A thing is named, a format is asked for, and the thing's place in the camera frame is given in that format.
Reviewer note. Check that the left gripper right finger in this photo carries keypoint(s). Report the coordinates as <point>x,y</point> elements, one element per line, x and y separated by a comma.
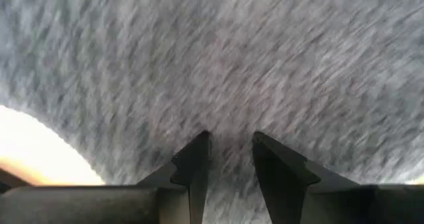
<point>281,177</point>

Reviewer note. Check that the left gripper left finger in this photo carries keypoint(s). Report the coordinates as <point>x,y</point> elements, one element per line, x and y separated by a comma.
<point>190,177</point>

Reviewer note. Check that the grey terry towel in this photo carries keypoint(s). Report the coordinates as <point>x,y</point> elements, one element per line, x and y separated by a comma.
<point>232,58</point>

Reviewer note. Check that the black aluminium table frame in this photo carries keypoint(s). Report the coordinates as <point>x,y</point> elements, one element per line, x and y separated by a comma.
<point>11,182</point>

